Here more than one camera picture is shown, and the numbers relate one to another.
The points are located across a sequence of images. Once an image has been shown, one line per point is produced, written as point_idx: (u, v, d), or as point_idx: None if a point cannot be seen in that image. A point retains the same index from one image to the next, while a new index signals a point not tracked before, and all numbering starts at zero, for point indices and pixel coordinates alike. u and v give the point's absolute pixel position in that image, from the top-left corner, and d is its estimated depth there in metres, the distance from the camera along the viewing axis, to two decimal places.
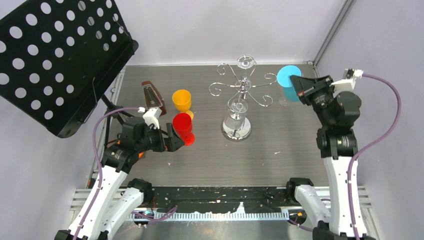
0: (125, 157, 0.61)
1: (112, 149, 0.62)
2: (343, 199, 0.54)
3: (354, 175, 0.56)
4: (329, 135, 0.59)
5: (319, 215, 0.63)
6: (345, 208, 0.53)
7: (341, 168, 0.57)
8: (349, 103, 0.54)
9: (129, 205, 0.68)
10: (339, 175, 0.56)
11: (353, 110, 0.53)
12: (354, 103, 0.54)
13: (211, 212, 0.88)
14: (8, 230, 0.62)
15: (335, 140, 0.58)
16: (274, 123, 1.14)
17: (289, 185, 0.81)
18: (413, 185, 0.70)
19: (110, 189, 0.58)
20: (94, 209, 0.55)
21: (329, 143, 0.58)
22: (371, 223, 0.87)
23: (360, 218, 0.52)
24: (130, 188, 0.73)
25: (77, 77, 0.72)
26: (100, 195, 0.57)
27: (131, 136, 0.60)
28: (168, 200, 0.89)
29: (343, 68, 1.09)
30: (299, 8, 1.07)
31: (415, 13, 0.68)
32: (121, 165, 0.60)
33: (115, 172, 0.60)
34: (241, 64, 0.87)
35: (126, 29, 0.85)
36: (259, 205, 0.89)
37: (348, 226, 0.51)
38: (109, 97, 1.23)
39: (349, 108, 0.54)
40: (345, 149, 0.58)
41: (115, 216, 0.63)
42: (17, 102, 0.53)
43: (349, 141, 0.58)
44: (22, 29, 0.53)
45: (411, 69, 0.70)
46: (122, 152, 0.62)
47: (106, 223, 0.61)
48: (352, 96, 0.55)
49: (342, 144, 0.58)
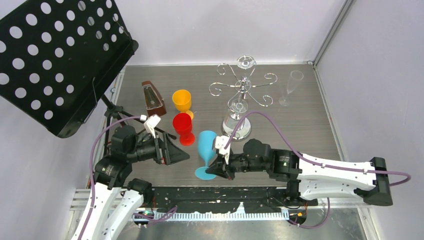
0: (117, 172, 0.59)
1: (103, 165, 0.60)
2: (339, 173, 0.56)
3: (316, 158, 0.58)
4: (277, 169, 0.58)
5: (348, 190, 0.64)
6: (348, 173, 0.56)
7: (309, 168, 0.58)
8: (255, 149, 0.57)
9: (129, 210, 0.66)
10: (317, 171, 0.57)
11: (263, 148, 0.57)
12: (257, 147, 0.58)
13: (210, 212, 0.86)
14: (9, 229, 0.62)
15: (283, 167, 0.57)
16: (273, 123, 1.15)
17: (295, 200, 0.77)
18: (413, 185, 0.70)
19: (104, 206, 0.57)
20: (89, 228, 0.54)
21: (286, 172, 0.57)
22: (370, 222, 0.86)
23: (356, 164, 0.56)
24: (129, 191, 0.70)
25: (77, 77, 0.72)
26: (95, 213, 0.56)
27: (120, 148, 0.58)
28: (168, 200, 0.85)
29: (342, 68, 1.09)
30: (299, 8, 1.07)
31: (415, 12, 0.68)
32: (112, 182, 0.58)
33: (108, 190, 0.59)
34: (241, 64, 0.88)
35: (126, 29, 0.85)
36: (259, 205, 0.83)
37: (367, 177, 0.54)
38: (109, 97, 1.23)
39: (258, 150, 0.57)
40: (293, 161, 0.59)
41: (115, 224, 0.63)
42: (18, 102, 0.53)
43: (286, 155, 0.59)
44: (22, 29, 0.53)
45: (411, 69, 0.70)
46: (114, 167, 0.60)
47: (106, 232, 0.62)
48: (249, 145, 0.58)
49: (288, 161, 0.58)
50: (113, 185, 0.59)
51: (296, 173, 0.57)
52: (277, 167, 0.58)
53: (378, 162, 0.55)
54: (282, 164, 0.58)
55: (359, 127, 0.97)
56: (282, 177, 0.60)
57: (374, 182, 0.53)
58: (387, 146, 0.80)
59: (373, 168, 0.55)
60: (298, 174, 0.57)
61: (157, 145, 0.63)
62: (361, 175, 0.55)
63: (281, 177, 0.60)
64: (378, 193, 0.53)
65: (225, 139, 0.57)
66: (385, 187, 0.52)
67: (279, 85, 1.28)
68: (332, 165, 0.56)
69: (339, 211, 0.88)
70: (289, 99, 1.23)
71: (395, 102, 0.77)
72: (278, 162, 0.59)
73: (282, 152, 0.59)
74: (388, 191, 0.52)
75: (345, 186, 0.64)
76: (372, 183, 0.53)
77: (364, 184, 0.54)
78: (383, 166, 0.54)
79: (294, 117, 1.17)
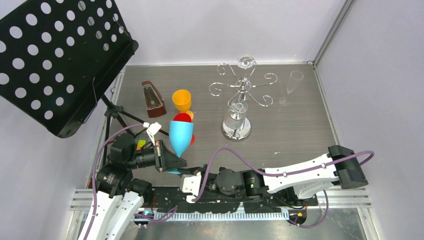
0: (118, 181, 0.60)
1: (104, 173, 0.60)
2: (302, 176, 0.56)
3: (278, 170, 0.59)
4: (248, 192, 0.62)
5: (329, 183, 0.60)
6: (310, 173, 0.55)
7: (274, 181, 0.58)
8: (227, 183, 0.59)
9: (129, 214, 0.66)
10: (281, 183, 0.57)
11: (236, 177, 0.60)
12: (229, 178, 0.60)
13: (210, 212, 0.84)
14: (8, 228, 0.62)
15: (253, 188, 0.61)
16: (274, 123, 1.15)
17: (299, 203, 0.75)
18: (413, 186, 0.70)
19: (106, 214, 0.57)
20: (91, 236, 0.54)
21: (256, 193, 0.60)
22: (371, 223, 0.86)
23: (313, 162, 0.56)
24: (129, 192, 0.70)
25: (77, 77, 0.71)
26: (97, 221, 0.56)
27: (120, 157, 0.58)
28: (168, 201, 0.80)
29: (342, 69, 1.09)
30: (299, 8, 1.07)
31: (416, 13, 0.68)
32: (114, 190, 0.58)
33: (110, 197, 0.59)
34: (241, 64, 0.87)
35: (126, 29, 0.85)
36: (259, 205, 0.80)
37: (328, 171, 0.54)
38: (109, 97, 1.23)
39: (226, 182, 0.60)
40: (261, 180, 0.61)
41: (115, 229, 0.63)
42: (17, 102, 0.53)
43: (253, 177, 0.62)
44: (22, 29, 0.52)
45: (412, 68, 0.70)
46: (115, 175, 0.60)
47: (107, 237, 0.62)
48: (222, 177, 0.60)
49: (255, 182, 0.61)
50: (114, 193, 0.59)
51: (266, 191, 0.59)
52: (248, 191, 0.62)
53: (335, 151, 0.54)
54: (250, 187, 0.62)
55: (359, 127, 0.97)
56: (256, 198, 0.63)
57: (335, 174, 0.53)
58: (387, 146, 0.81)
59: (331, 160, 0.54)
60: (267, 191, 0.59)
61: (156, 153, 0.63)
62: (322, 170, 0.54)
63: (256, 198, 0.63)
64: (346, 182, 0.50)
65: (194, 183, 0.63)
66: (347, 174, 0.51)
67: (279, 85, 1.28)
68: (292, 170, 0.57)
69: (338, 210, 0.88)
70: (289, 99, 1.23)
71: (394, 102, 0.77)
72: (247, 185, 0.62)
73: (248, 175, 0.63)
74: (352, 177, 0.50)
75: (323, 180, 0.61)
76: (334, 174, 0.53)
77: (328, 178, 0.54)
78: (340, 153, 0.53)
79: (294, 117, 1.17)
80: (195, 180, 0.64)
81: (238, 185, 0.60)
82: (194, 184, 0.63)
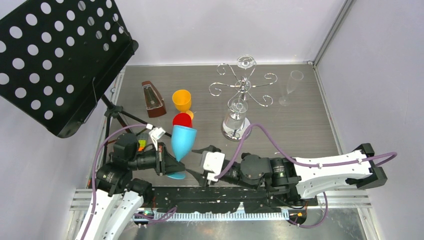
0: (118, 179, 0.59)
1: (104, 172, 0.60)
2: (336, 169, 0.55)
3: (310, 161, 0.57)
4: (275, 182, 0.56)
5: (341, 182, 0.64)
6: (346, 168, 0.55)
7: (307, 172, 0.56)
8: (254, 168, 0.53)
9: (128, 213, 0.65)
10: (315, 175, 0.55)
11: (263, 163, 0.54)
12: (254, 164, 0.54)
13: (211, 212, 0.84)
14: (8, 229, 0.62)
15: (282, 179, 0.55)
16: (274, 123, 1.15)
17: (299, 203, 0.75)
18: (413, 186, 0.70)
19: (105, 213, 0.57)
20: (89, 235, 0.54)
21: (283, 184, 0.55)
22: (371, 223, 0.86)
23: (347, 156, 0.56)
24: (129, 192, 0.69)
25: (77, 77, 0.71)
26: (96, 219, 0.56)
27: (122, 155, 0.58)
28: (168, 200, 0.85)
29: (342, 68, 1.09)
30: (299, 8, 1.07)
31: (416, 13, 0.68)
32: (113, 189, 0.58)
33: (108, 196, 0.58)
34: (241, 64, 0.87)
35: (126, 29, 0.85)
36: (259, 205, 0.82)
37: (362, 167, 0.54)
38: (109, 97, 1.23)
39: (254, 169, 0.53)
40: (289, 170, 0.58)
41: (114, 227, 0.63)
42: (17, 102, 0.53)
43: (280, 167, 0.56)
44: (22, 28, 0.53)
45: (412, 68, 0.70)
46: (115, 174, 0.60)
47: (106, 236, 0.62)
48: (248, 165, 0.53)
49: (283, 171, 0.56)
50: (113, 192, 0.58)
51: (297, 181, 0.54)
52: (274, 180, 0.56)
53: (367, 148, 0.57)
54: (277, 176, 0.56)
55: (359, 127, 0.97)
56: (281, 190, 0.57)
57: (369, 169, 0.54)
58: (387, 146, 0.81)
59: (364, 156, 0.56)
60: (298, 182, 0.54)
61: (158, 157, 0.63)
62: (357, 166, 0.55)
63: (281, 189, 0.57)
64: (380, 180, 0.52)
65: (216, 160, 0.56)
66: (381, 171, 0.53)
67: (279, 85, 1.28)
68: (328, 162, 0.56)
69: (338, 210, 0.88)
70: (289, 99, 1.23)
71: (395, 102, 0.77)
72: (273, 174, 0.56)
73: (274, 163, 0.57)
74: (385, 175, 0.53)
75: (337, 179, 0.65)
76: (369, 171, 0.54)
77: (360, 174, 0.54)
78: (372, 151, 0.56)
79: (294, 117, 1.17)
80: (218, 156, 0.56)
81: (264, 173, 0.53)
82: (215, 161, 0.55)
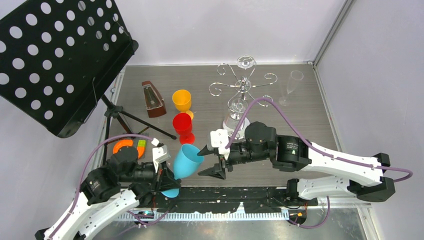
0: (100, 191, 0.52)
1: (93, 177, 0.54)
2: (347, 167, 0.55)
3: (326, 150, 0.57)
4: (283, 157, 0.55)
5: (342, 187, 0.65)
6: (357, 168, 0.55)
7: (319, 160, 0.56)
8: (260, 134, 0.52)
9: (116, 212, 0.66)
10: (325, 163, 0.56)
11: (269, 132, 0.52)
12: (261, 131, 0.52)
13: (211, 212, 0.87)
14: (8, 229, 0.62)
15: (290, 154, 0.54)
16: (274, 123, 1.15)
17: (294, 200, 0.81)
18: (413, 186, 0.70)
19: (79, 217, 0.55)
20: (62, 230, 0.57)
21: (292, 160, 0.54)
22: (371, 223, 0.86)
23: (362, 159, 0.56)
24: (129, 191, 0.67)
25: (77, 77, 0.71)
26: (70, 219, 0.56)
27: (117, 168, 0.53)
28: (168, 201, 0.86)
29: (342, 68, 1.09)
30: (299, 9, 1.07)
31: (415, 13, 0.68)
32: (92, 200, 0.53)
33: (86, 205, 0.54)
34: (241, 64, 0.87)
35: (126, 29, 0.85)
36: (259, 205, 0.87)
37: (374, 172, 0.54)
38: (109, 97, 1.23)
39: (259, 135, 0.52)
40: (302, 150, 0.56)
41: (98, 221, 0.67)
42: (17, 103, 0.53)
43: (293, 144, 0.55)
44: (22, 28, 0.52)
45: (411, 68, 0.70)
46: (101, 184, 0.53)
47: (89, 225, 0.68)
48: (252, 130, 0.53)
49: (294, 147, 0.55)
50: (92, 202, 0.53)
51: (307, 162, 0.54)
52: (282, 155, 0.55)
53: (385, 158, 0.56)
54: (288, 152, 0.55)
55: (359, 127, 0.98)
56: (287, 167, 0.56)
57: (381, 179, 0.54)
58: (388, 146, 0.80)
59: (379, 164, 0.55)
60: (308, 164, 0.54)
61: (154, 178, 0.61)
62: (369, 171, 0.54)
63: (287, 167, 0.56)
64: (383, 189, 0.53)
65: (221, 135, 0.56)
66: (390, 182, 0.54)
67: (280, 85, 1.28)
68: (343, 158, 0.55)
69: (338, 210, 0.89)
70: (289, 99, 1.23)
71: (395, 103, 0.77)
72: (285, 149, 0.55)
73: (288, 139, 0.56)
74: (392, 186, 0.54)
75: (339, 183, 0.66)
76: (379, 179, 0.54)
77: (370, 180, 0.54)
78: (387, 162, 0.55)
79: (294, 117, 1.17)
80: (222, 132, 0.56)
81: (266, 141, 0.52)
82: (220, 136, 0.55)
